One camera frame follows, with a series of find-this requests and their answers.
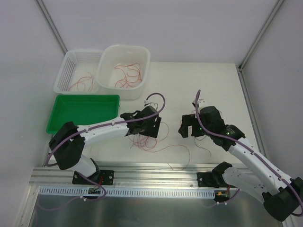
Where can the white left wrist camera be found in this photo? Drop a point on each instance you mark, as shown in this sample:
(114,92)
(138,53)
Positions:
(152,104)

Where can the green plastic tray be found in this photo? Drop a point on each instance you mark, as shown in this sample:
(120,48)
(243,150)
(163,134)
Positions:
(82,110)

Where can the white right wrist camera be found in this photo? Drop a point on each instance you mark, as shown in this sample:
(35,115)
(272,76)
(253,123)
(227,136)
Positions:
(200,103)

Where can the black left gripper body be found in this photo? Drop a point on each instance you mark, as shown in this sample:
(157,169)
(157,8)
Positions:
(155,126)

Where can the aluminium extrusion rail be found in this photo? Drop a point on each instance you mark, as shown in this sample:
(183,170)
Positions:
(130,175)

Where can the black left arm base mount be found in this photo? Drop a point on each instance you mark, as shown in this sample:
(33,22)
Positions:
(102,177)

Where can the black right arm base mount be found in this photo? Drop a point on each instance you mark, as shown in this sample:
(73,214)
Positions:
(209,179)

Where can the white plastic tub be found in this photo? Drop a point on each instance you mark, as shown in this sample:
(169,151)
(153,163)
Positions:
(123,70)

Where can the right aluminium frame post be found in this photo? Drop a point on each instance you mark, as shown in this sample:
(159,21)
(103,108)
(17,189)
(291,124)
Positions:
(268,21)

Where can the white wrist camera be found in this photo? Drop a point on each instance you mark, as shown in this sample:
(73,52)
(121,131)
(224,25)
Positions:
(152,104)
(200,103)

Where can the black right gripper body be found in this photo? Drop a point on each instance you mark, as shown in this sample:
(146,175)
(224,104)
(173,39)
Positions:
(191,125)

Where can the white perforated basket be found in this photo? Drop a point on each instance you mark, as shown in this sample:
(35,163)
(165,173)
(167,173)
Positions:
(77,73)

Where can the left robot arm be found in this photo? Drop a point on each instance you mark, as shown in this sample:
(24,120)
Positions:
(69,142)

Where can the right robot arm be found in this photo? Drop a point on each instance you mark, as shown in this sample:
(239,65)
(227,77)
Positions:
(279,193)

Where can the white slotted cable duct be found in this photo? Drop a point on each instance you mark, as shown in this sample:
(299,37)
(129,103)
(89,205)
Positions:
(128,192)

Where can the left aluminium frame post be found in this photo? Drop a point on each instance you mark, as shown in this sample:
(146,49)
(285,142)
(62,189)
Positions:
(50,22)

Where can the aluminium frame post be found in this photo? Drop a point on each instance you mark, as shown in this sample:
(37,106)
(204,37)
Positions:
(268,21)
(50,22)

